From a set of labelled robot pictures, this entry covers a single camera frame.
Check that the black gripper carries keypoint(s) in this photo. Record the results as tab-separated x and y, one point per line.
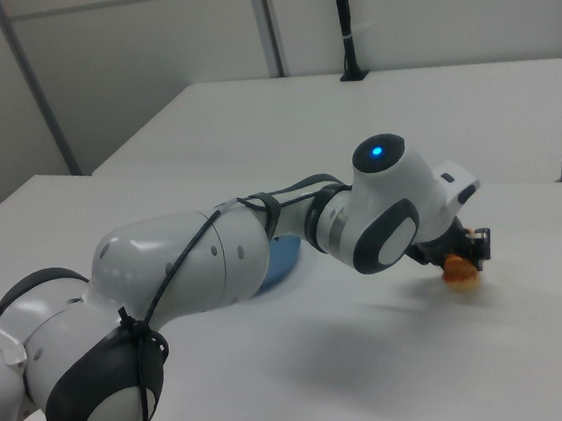
440	246

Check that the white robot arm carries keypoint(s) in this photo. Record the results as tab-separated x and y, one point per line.
176	262

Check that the black camera pole with base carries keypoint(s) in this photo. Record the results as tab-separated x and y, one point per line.
345	18

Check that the grey partition frame post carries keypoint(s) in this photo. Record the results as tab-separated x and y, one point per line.
266	23
34	85

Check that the orange twisted bread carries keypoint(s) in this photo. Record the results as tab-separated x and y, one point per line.
460	272

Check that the blue round plate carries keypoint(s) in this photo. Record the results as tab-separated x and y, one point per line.
281	263

